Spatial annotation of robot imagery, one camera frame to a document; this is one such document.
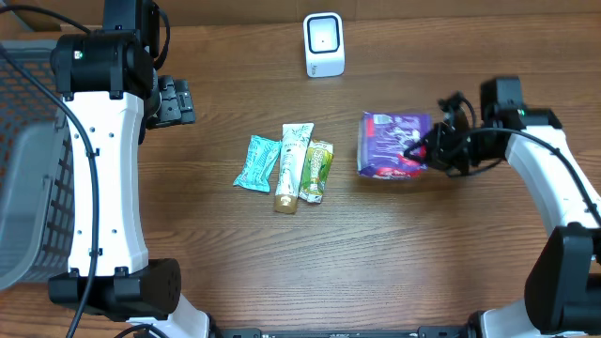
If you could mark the teal wet wipes pack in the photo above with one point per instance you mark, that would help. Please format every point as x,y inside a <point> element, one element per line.
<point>262,154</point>

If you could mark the purple sanitary pad pack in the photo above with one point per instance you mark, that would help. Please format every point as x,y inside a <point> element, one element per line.
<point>382,141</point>

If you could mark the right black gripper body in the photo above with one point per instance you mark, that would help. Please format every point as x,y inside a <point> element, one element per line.
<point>439,147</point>

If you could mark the green yellow snack pouch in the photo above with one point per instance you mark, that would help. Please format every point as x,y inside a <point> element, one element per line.
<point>315,171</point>

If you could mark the grey plastic mesh basket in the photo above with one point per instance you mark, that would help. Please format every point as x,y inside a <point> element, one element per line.
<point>36,183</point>

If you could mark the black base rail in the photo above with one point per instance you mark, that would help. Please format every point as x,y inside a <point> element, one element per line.
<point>422,332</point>

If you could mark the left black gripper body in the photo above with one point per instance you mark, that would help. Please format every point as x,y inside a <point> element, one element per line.
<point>176,104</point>

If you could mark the white cream tube gold cap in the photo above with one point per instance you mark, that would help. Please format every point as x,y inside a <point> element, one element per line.
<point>295,142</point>

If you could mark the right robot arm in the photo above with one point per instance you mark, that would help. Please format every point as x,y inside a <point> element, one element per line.
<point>561,295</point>

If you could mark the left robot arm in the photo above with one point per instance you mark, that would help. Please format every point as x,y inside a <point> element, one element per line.
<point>111,93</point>

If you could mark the white barcode scanner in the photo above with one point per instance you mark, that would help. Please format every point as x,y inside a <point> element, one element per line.
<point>324,45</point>

